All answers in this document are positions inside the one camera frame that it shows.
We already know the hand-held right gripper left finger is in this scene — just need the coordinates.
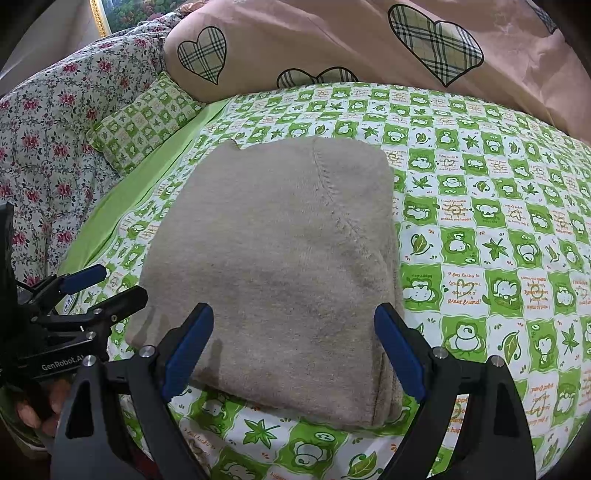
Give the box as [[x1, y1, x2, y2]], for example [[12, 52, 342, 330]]
[[51, 303, 214, 480]]

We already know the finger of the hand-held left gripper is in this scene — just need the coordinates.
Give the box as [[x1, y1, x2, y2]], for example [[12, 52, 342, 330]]
[[18, 265, 108, 315], [44, 286, 148, 352]]

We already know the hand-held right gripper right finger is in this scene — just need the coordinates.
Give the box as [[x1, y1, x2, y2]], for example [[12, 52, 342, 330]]
[[375, 303, 536, 480]]

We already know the beige knit sweater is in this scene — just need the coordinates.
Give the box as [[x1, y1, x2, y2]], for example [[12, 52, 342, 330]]
[[124, 136, 407, 428]]

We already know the person's left hand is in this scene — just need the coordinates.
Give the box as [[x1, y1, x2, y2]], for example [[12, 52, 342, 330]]
[[16, 381, 72, 435]]

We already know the floral quilt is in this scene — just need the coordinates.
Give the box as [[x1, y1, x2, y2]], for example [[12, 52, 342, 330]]
[[0, 11, 185, 287]]

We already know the green printed bed sheet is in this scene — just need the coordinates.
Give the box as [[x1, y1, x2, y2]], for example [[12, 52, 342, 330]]
[[58, 83, 591, 480]]

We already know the green checkered pillow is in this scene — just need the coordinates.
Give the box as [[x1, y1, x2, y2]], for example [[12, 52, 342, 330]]
[[88, 71, 206, 176]]

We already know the gold-framed landscape painting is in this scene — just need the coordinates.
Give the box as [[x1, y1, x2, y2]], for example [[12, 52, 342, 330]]
[[90, 0, 174, 35]]

